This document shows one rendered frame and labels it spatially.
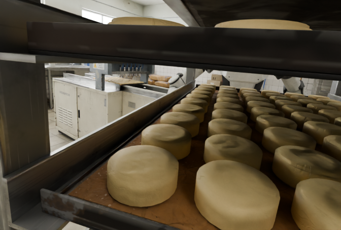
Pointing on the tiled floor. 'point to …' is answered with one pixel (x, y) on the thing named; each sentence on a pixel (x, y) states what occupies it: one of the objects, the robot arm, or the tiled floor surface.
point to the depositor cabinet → (83, 107)
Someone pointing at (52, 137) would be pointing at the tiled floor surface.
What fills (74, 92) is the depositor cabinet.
